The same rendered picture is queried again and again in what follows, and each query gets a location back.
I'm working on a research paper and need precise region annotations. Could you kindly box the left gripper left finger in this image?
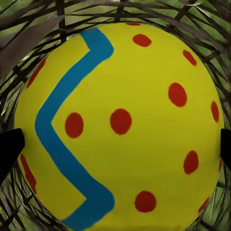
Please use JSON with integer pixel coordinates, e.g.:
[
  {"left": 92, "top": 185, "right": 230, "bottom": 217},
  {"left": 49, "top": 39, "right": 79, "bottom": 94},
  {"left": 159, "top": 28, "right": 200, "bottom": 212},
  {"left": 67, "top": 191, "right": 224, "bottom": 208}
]
[{"left": 0, "top": 128, "right": 25, "bottom": 186}]

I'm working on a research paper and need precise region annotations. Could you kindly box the wicker basket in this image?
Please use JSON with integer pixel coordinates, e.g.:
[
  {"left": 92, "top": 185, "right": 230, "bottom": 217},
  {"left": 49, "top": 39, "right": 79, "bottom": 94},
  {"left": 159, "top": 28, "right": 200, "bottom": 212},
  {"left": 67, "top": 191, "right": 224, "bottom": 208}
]
[{"left": 0, "top": 0, "right": 231, "bottom": 231}]

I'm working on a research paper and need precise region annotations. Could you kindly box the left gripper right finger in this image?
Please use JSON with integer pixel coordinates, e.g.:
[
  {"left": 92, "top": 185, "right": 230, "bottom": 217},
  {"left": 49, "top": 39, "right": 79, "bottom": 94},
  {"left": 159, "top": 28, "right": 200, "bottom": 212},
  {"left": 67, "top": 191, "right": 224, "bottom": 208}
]
[{"left": 220, "top": 129, "right": 231, "bottom": 171}]

